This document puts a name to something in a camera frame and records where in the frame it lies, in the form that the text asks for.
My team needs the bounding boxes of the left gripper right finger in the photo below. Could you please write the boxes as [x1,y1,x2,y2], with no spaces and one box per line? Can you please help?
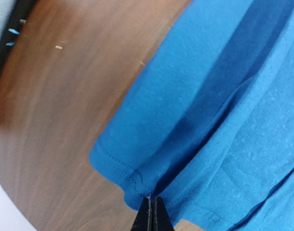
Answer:
[152,197,174,231]

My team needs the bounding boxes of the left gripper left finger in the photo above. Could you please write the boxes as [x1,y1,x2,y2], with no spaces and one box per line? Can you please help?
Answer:
[131,197,152,231]

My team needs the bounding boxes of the blue garment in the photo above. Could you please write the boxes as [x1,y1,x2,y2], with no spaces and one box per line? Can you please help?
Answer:
[89,0,294,231]

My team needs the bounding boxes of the folded black garment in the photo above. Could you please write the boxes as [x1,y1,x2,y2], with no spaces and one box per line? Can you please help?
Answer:
[0,0,37,74]

